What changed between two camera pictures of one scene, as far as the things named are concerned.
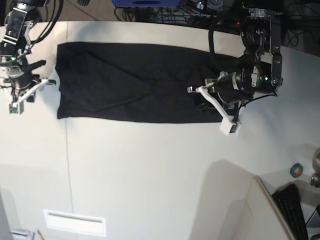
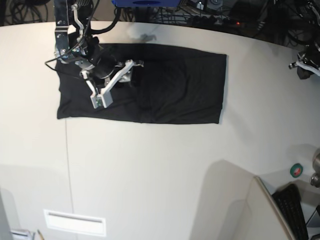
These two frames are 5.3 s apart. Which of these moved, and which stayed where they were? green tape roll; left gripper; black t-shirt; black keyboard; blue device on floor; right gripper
Moved: right gripper; left gripper
Stayed: black t-shirt; green tape roll; black keyboard; blue device on floor
